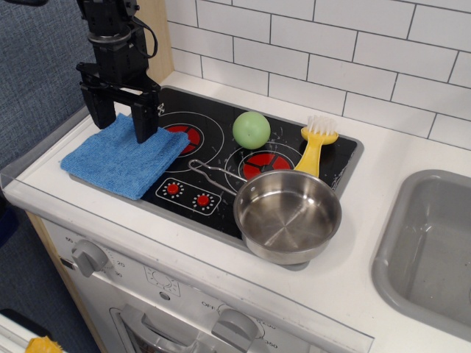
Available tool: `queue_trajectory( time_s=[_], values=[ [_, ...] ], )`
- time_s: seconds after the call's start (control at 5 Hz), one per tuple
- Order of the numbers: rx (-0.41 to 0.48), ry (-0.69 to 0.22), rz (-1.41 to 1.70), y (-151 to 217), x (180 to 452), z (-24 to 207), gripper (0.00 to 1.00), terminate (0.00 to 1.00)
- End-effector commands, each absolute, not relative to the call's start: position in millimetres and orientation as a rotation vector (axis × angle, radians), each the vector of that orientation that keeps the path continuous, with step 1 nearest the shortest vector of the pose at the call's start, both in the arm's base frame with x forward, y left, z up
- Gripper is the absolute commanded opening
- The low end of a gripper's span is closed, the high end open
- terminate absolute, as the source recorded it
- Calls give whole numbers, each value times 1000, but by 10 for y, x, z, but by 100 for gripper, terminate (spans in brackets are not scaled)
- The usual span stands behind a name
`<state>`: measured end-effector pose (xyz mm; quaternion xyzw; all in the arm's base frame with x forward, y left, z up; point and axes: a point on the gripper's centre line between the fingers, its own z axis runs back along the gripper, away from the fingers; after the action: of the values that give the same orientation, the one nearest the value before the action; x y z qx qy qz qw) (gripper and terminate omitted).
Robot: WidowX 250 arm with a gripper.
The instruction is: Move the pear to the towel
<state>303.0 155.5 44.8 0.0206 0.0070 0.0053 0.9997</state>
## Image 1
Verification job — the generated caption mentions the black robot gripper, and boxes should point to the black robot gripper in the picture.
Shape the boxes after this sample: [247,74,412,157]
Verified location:
[77,33,160,143]

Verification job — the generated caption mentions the green lime ball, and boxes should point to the green lime ball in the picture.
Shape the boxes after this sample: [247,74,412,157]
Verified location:
[233,111,271,150]

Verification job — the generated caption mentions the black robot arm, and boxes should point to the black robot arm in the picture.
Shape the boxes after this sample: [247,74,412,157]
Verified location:
[77,1,160,143]

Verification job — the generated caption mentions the blue folded towel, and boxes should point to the blue folded towel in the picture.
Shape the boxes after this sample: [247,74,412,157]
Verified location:
[60,113,189,200]

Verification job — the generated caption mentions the wooden side panel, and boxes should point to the wooden side panel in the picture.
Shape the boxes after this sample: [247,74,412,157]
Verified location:
[136,0,174,84]

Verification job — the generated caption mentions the black toy stovetop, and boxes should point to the black toy stovetop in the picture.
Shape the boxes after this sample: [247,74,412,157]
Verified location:
[69,85,365,272]

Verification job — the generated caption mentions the grey left oven knob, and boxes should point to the grey left oven knob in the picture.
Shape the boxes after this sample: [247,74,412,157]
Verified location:
[71,240,108,278]

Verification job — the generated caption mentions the grey oven knob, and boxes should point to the grey oven knob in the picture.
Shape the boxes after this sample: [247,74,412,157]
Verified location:
[211,309,259,352]
[71,240,108,278]

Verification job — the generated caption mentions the white toy oven front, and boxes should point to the white toy oven front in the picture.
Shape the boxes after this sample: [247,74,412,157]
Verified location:
[43,221,321,352]

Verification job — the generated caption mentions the stainless steel pot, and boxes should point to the stainless steel pot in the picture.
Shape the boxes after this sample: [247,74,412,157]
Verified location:
[188,159,342,266]

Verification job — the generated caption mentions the yellow dish brush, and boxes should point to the yellow dish brush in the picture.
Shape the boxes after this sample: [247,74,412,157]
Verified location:
[294,115,339,177]

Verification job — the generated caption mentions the grey right oven knob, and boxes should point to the grey right oven knob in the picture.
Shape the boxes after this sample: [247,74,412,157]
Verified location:
[211,309,259,352]

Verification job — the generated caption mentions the yellow object bottom corner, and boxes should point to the yellow object bottom corner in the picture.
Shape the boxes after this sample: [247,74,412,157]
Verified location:
[25,336,64,353]

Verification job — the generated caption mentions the grey sink basin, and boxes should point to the grey sink basin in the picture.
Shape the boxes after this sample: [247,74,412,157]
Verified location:
[372,170,470,340]

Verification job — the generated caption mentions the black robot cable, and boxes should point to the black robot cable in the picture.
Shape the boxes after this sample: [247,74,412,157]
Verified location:
[129,16,160,60]

